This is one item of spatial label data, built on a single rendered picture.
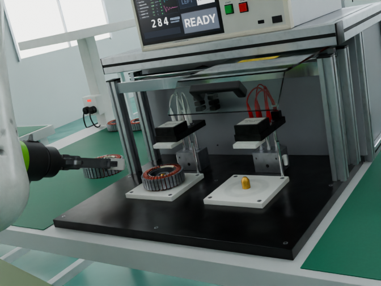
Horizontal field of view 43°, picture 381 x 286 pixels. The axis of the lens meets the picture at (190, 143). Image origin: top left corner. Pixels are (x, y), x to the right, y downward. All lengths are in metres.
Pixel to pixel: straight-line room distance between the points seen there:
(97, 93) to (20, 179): 1.63
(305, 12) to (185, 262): 0.65
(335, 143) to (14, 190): 0.70
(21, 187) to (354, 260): 0.55
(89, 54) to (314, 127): 1.28
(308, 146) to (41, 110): 5.59
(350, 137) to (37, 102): 5.72
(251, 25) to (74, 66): 6.04
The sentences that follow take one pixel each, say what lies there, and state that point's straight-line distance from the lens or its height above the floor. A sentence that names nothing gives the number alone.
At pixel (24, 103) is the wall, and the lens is 6.53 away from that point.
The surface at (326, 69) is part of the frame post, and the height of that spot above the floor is 1.02.
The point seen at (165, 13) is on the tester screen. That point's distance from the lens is 1.29.
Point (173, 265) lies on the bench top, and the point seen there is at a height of 0.73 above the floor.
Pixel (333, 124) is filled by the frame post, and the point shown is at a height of 0.90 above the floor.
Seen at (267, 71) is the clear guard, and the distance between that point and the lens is 0.91.
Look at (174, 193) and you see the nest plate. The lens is 1.19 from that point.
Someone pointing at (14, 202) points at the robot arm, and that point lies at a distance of 0.69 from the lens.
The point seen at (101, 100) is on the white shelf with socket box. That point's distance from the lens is 2.28.
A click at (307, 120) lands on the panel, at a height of 0.87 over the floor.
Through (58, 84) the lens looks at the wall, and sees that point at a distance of 6.89.
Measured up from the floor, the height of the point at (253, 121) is 0.92.
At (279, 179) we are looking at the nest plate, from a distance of 1.16.
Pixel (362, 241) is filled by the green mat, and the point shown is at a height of 0.75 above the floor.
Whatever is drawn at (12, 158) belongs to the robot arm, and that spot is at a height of 1.06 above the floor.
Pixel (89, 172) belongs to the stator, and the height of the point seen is 0.85.
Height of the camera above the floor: 1.21
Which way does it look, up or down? 16 degrees down
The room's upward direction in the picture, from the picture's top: 12 degrees counter-clockwise
